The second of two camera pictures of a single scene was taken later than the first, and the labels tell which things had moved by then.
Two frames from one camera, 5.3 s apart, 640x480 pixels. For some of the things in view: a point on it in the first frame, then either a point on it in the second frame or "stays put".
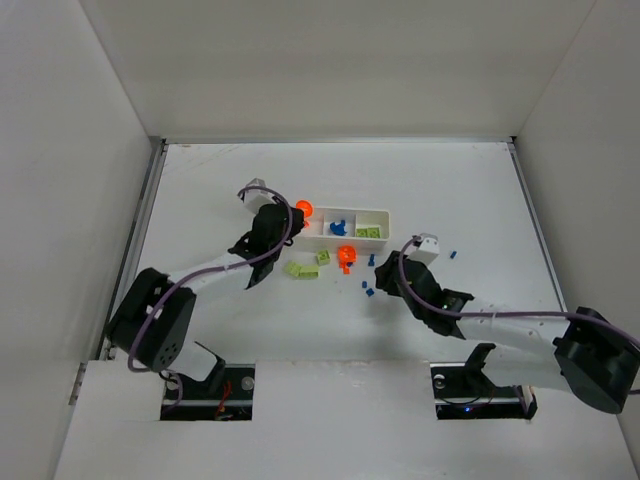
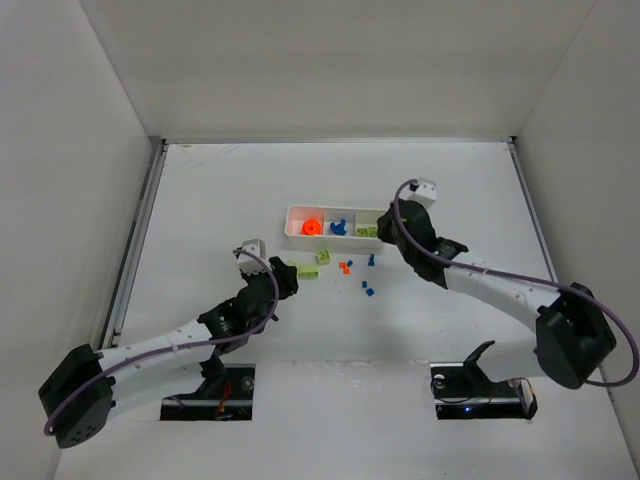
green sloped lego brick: x=308 y=271 stays put
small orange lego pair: x=346 y=270 stays put
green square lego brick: x=323 y=257 stays put
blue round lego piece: x=338 y=229 stays put
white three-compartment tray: x=345 y=228 stays put
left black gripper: x=288 y=218 to x=282 y=275
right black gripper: x=392 y=273 to x=388 y=228
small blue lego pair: x=369 y=291 stays put
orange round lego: x=306 y=206 to x=311 y=227
